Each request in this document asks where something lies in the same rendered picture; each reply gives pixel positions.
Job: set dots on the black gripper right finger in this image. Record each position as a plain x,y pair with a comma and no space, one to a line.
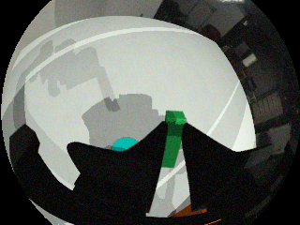
211,166

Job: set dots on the cyan circle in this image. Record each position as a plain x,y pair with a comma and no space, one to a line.
123,144

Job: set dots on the green rectangular post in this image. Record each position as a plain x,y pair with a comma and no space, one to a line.
176,121

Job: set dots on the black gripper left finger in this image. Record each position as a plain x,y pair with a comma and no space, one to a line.
137,167

